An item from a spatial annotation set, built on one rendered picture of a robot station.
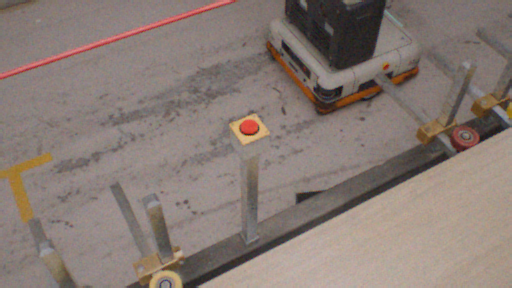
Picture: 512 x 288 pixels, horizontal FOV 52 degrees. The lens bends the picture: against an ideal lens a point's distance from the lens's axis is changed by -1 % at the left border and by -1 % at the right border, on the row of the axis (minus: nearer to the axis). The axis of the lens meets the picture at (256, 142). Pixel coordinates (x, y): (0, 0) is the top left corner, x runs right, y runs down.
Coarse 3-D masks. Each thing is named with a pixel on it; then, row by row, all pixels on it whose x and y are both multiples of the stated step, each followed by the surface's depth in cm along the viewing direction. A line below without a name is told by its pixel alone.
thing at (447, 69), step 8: (432, 56) 197; (440, 56) 197; (440, 64) 195; (448, 64) 194; (448, 72) 193; (456, 72) 192; (472, 88) 187; (472, 96) 187; (480, 96) 184; (496, 112) 179; (504, 112) 179; (496, 120) 181; (504, 120) 177
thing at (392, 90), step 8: (376, 80) 191; (384, 80) 189; (384, 88) 189; (392, 88) 186; (392, 96) 186; (400, 96) 184; (400, 104) 184; (408, 104) 181; (408, 112) 182; (416, 112) 179; (416, 120) 179; (424, 120) 177; (440, 136) 172; (440, 144) 173; (448, 144) 170; (448, 152) 170; (456, 152) 168
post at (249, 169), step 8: (240, 160) 132; (248, 160) 128; (256, 160) 130; (240, 168) 135; (248, 168) 131; (256, 168) 132; (240, 176) 138; (248, 176) 133; (256, 176) 135; (240, 184) 141; (248, 184) 136; (256, 184) 138; (248, 192) 139; (256, 192) 141; (248, 200) 142; (256, 200) 144; (248, 208) 145; (256, 208) 147; (248, 216) 148; (256, 216) 151; (248, 224) 151; (256, 224) 154; (240, 232) 161; (248, 232) 155; (256, 232) 158; (248, 240) 159; (256, 240) 160
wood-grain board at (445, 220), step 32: (448, 160) 157; (480, 160) 157; (384, 192) 150; (416, 192) 150; (448, 192) 150; (480, 192) 150; (352, 224) 143; (384, 224) 143; (416, 224) 143; (448, 224) 143; (480, 224) 143; (288, 256) 137; (320, 256) 137; (352, 256) 137; (384, 256) 137; (416, 256) 137; (448, 256) 137; (480, 256) 137
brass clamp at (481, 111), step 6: (486, 96) 183; (492, 96) 183; (474, 102) 182; (486, 102) 181; (492, 102) 181; (498, 102) 181; (504, 102) 183; (474, 108) 183; (480, 108) 180; (486, 108) 179; (474, 114) 184; (480, 114) 182; (486, 114) 182
